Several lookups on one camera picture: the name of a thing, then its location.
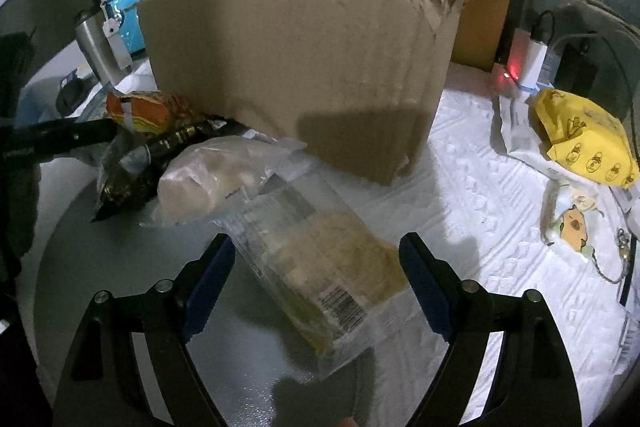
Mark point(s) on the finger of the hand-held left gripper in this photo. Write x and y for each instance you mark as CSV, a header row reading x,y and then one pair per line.
x,y
85,134

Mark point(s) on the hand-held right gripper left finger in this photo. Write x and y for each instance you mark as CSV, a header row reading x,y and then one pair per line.
x,y
210,287

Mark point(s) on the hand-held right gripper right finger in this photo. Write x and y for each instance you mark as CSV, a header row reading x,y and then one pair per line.
x,y
425,287

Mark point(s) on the black snack packet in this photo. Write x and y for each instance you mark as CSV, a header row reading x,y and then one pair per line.
x,y
125,182

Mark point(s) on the orange snack packet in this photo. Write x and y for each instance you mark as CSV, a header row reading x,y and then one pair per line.
x,y
150,109

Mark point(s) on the clear cracker packet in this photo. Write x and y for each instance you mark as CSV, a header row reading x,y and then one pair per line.
x,y
325,257

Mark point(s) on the clear bread bag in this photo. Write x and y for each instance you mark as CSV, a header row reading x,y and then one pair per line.
x,y
210,177

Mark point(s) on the cardboard box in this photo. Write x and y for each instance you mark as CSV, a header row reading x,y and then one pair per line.
x,y
300,57

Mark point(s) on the black rounded object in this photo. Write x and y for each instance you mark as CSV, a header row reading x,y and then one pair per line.
x,y
70,94

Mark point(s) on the steel tumbler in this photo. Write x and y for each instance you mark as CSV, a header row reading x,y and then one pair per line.
x,y
94,47

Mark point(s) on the white textured cloth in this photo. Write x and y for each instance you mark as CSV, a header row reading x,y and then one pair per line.
x,y
475,207

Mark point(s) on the cartoon printed pouch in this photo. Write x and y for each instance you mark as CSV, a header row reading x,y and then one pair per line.
x,y
570,222

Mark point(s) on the white plastic mailer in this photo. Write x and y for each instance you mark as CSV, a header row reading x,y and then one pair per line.
x,y
515,127

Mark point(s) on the yellow printed packet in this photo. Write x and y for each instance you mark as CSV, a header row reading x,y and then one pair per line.
x,y
580,127

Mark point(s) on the white power adapter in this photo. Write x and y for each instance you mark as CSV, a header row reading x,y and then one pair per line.
x,y
534,57

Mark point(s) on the black charger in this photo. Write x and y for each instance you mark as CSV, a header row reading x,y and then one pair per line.
x,y
575,69

